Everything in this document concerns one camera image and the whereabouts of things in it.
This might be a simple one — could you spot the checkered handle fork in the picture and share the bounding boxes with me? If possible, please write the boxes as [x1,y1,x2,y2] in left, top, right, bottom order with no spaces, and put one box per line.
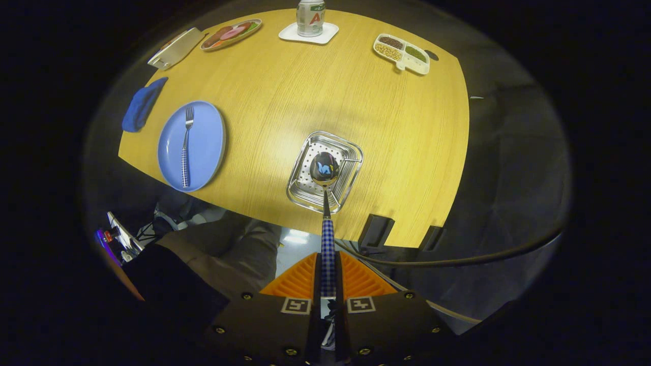
[182,107,195,188]

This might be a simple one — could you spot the folded blue towel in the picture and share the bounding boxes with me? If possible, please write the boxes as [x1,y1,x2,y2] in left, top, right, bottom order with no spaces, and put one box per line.
[122,77,168,133]

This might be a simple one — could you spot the person's dark garment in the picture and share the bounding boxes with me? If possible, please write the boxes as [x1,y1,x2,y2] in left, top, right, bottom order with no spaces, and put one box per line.
[122,244,229,331]

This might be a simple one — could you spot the thick black cable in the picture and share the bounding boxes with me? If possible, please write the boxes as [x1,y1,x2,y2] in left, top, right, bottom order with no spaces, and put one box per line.
[333,224,566,268]

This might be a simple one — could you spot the black table clamp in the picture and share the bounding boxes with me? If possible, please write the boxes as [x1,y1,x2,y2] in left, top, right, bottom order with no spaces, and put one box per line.
[358,214,395,251]
[418,225,444,252]

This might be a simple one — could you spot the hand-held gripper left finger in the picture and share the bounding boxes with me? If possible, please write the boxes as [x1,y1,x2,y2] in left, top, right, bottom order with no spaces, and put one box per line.
[203,253,322,366]

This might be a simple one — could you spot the plate of food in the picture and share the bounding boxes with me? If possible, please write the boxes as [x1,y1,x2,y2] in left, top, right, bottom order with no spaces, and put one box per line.
[200,19,262,51]

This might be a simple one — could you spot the brown bread slice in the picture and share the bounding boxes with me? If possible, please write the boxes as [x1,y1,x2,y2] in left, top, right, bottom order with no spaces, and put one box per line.
[203,28,232,49]

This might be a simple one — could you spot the white sectioned snack tray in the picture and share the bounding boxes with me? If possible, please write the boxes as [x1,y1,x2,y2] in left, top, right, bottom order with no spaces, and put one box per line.
[373,34,431,76]

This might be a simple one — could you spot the blue round plate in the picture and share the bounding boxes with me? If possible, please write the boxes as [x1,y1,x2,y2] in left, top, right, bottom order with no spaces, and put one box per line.
[158,101,227,192]

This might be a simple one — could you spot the checkered handle spoon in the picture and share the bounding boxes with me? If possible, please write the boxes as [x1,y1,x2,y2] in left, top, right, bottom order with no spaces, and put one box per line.
[309,151,340,298]

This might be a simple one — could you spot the white toaster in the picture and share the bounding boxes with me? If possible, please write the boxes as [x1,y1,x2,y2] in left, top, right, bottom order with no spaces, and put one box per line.
[147,28,204,70]

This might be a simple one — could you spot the clear plastic bottle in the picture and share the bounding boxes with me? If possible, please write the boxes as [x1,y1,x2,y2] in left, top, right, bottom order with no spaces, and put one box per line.
[297,0,326,37]

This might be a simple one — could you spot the white square coaster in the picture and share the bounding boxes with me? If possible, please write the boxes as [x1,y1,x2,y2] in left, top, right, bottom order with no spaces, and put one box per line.
[279,21,339,45]

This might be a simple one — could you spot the person's grey trousers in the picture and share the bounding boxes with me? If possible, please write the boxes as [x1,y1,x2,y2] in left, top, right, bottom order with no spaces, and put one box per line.
[153,211,283,300]

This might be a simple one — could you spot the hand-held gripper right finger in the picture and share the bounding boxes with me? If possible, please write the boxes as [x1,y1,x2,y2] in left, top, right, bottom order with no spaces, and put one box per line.
[333,251,453,366]

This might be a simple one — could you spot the metal wire basket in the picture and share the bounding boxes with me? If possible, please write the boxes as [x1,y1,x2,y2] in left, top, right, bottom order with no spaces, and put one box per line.
[287,131,364,214]

